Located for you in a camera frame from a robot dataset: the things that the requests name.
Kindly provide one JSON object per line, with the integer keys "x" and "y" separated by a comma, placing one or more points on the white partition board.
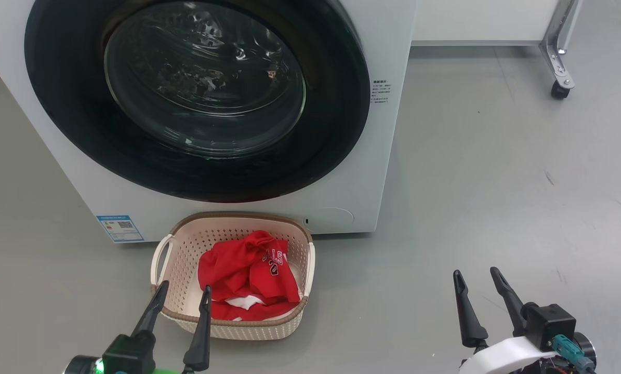
{"x": 481, "y": 21}

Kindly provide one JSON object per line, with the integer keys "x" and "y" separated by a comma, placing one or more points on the blue energy label sticker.
{"x": 120, "y": 228}

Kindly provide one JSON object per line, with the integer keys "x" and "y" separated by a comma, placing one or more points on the white front-load washing machine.
{"x": 383, "y": 171}

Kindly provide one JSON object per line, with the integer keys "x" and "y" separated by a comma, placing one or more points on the cream perforated laundry basket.
{"x": 185, "y": 244}

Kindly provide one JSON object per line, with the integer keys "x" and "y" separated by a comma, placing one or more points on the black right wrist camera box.
{"x": 546, "y": 324}

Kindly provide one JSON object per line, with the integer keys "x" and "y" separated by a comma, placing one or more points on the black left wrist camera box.
{"x": 128, "y": 356}

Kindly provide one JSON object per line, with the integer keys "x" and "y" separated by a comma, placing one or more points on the metal board leg with caster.
{"x": 557, "y": 57}

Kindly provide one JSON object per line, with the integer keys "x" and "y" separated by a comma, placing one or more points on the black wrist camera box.
{"x": 128, "y": 356}
{"x": 546, "y": 324}

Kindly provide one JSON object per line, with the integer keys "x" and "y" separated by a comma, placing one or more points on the dark round washing machine door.
{"x": 71, "y": 104}

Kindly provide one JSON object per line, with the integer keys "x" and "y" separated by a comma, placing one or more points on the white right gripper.
{"x": 502, "y": 358}

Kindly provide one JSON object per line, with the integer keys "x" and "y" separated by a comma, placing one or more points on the red basketball jersey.
{"x": 237, "y": 265}

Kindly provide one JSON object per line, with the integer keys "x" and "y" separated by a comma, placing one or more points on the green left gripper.
{"x": 81, "y": 366}

